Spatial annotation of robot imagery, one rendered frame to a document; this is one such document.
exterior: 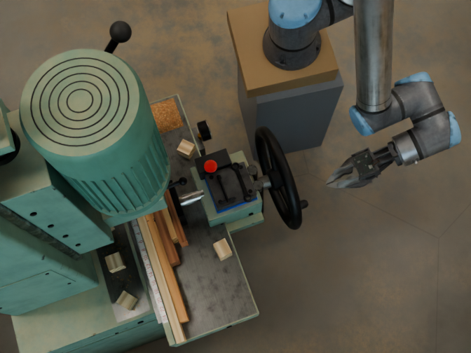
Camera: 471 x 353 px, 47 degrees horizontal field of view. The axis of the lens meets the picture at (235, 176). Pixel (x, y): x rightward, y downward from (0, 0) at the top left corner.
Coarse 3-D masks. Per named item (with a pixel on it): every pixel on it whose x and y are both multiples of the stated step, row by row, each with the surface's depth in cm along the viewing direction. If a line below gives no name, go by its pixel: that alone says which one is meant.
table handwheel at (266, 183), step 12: (264, 132) 136; (264, 144) 151; (276, 144) 132; (264, 156) 153; (276, 156) 131; (264, 168) 155; (276, 168) 141; (288, 168) 130; (264, 180) 142; (276, 180) 141; (288, 180) 129; (276, 192) 155; (288, 192) 130; (276, 204) 153; (288, 204) 140; (300, 204) 132; (288, 216) 148; (300, 216) 134
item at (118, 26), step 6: (114, 24) 85; (120, 24) 85; (126, 24) 86; (114, 30) 85; (120, 30) 85; (126, 30) 86; (114, 36) 86; (120, 36) 85; (126, 36) 86; (114, 42) 88; (120, 42) 87; (108, 48) 89; (114, 48) 89
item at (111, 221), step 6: (162, 198) 115; (156, 204) 116; (162, 204) 118; (150, 210) 119; (156, 210) 121; (102, 216) 114; (108, 216) 114; (114, 216) 114; (132, 216) 119; (138, 216) 120; (108, 222) 116; (114, 222) 118; (120, 222) 119
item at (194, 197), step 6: (174, 192) 123; (198, 192) 127; (174, 198) 123; (180, 198) 126; (186, 198) 126; (192, 198) 126; (198, 198) 127; (174, 204) 123; (180, 204) 123; (186, 204) 127; (180, 210) 122; (180, 216) 122; (180, 222) 127; (186, 222) 129
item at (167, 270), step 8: (152, 216) 127; (152, 232) 126; (160, 240) 126; (160, 248) 125; (160, 256) 124; (168, 264) 124; (168, 272) 123; (168, 280) 123; (176, 280) 126; (168, 288) 122; (176, 288) 122; (176, 296) 121; (176, 304) 121; (184, 312) 120; (184, 320) 120
